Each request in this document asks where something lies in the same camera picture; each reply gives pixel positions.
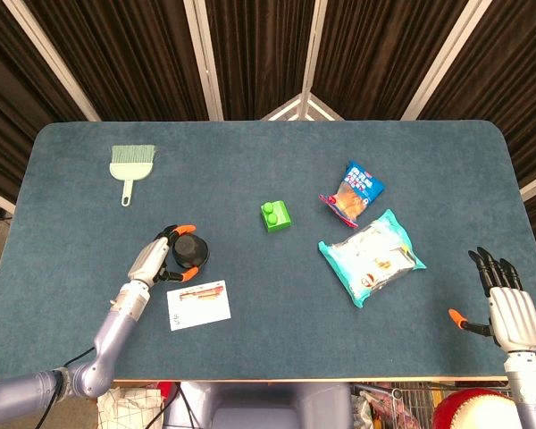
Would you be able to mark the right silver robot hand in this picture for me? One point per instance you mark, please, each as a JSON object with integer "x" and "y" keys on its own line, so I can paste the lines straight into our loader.
{"x": 513, "y": 317}

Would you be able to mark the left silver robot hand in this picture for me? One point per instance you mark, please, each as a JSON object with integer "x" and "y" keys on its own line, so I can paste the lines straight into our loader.
{"x": 149, "y": 261}

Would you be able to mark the upside-down black bowl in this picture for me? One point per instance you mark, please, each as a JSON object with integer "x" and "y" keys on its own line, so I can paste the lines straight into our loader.
{"x": 190, "y": 251}

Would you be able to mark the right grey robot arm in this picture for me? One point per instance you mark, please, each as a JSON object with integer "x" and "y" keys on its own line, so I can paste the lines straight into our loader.
{"x": 531, "y": 389}

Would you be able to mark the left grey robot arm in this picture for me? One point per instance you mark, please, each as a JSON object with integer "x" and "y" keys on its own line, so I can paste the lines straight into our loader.
{"x": 116, "y": 330}

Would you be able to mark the light green hand brush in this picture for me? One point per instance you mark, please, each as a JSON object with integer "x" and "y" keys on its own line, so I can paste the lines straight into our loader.
{"x": 131, "y": 172}

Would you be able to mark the white printed card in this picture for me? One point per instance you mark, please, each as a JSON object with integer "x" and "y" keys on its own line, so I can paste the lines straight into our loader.
{"x": 201, "y": 310}

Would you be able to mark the red and white ball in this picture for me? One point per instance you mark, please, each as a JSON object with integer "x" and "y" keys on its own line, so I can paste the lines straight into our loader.
{"x": 455, "y": 411}

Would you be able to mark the green toy building block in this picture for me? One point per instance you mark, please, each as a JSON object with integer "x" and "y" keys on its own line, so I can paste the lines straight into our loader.
{"x": 279, "y": 221}

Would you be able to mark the white checked cloth bag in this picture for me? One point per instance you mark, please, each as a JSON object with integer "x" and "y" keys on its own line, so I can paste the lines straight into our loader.
{"x": 125, "y": 409}

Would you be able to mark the teal snack bag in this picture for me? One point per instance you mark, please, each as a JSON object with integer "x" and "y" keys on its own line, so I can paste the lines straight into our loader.
{"x": 375, "y": 259}

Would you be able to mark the grey robot torso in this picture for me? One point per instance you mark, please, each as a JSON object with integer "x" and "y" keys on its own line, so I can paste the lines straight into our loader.
{"x": 259, "y": 402}

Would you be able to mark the blue snack bag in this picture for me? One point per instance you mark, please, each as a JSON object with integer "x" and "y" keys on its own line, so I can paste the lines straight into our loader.
{"x": 355, "y": 192}

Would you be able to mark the white partition post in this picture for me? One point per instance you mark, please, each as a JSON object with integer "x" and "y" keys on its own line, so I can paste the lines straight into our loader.
{"x": 53, "y": 60}
{"x": 444, "y": 60}
{"x": 313, "y": 44}
{"x": 205, "y": 60}

